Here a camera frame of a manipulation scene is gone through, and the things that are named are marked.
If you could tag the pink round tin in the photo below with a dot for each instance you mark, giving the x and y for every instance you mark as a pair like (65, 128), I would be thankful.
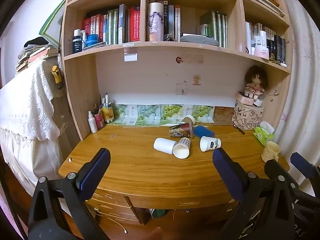
(241, 98)

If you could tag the dark pen on desk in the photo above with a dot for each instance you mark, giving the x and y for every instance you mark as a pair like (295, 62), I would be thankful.
(239, 129)

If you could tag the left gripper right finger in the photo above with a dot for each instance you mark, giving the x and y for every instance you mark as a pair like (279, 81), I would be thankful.
(269, 198)

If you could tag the pink tube bottle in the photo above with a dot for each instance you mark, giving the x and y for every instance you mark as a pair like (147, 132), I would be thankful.
(99, 120)

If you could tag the brown cardboard card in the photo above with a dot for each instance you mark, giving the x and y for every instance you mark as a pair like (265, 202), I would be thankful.
(223, 116)

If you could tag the red patterned paper cup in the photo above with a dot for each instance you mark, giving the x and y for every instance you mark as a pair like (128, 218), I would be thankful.
(181, 130)

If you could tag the blue plastic cup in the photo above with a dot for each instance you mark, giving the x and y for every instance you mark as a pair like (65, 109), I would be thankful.
(201, 131)

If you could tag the brown lidded coffee cup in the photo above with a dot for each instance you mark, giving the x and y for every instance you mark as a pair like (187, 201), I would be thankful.
(188, 119)

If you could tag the plain white paper cup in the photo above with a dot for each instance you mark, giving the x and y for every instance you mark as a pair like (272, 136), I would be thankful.
(164, 145)

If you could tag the pink white cosmetic bottle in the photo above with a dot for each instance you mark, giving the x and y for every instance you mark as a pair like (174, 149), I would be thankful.
(261, 49)

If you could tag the cream ceramic mug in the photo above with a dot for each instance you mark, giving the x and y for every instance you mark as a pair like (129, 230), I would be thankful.
(271, 152)

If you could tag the stack of papers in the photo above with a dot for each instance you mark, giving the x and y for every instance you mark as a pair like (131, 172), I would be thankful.
(38, 48)

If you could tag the blue round jar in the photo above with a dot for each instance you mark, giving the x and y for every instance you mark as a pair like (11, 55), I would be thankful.
(92, 39)

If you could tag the dark blue bottle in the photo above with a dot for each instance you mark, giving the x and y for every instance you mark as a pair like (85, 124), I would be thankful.
(77, 41)

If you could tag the wooden bookshelf unit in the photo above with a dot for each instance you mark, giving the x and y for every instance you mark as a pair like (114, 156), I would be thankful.
(148, 72)

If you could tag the desk drawer unit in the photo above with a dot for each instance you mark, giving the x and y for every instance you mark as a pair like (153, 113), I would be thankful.
(118, 207)

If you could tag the yellow hanging toy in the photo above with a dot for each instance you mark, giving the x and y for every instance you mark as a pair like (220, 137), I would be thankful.
(57, 77)

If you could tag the grey flat case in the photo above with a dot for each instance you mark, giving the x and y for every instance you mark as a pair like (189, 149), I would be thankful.
(199, 39)

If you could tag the white spray bottle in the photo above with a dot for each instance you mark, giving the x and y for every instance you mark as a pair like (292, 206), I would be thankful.
(92, 123)

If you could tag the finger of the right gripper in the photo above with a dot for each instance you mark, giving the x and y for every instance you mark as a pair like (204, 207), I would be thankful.
(308, 170)
(305, 206)

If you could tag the printed canvas bag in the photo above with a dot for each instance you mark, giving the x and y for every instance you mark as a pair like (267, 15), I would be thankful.
(247, 117)

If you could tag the green framed board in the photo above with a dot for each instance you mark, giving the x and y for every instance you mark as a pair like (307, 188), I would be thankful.
(51, 29)

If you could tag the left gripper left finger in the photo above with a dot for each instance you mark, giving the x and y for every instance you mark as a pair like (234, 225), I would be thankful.
(46, 219)

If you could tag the white paper cup bamboo print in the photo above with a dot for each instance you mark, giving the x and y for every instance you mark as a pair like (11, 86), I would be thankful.
(209, 144)

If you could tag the yellow printed can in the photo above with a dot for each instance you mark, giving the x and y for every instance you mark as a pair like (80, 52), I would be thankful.
(107, 111)

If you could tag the green tissue pack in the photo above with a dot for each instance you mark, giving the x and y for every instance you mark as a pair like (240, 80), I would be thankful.
(264, 132)

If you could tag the grape picture cards strip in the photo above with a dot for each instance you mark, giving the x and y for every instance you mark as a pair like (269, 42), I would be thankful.
(160, 115)

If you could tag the red dictionary book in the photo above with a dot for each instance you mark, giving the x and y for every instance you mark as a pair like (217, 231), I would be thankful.
(134, 23)

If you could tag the brown haired rag doll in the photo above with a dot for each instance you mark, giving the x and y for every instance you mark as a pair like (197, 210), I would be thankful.
(256, 82)

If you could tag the white lace cloth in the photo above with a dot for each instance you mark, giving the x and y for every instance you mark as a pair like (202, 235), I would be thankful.
(29, 135)

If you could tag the checkered paper cup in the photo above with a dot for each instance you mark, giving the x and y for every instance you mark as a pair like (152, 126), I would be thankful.
(182, 149)

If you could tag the white floral cylinder box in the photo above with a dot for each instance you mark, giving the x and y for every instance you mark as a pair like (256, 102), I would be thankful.
(155, 22)

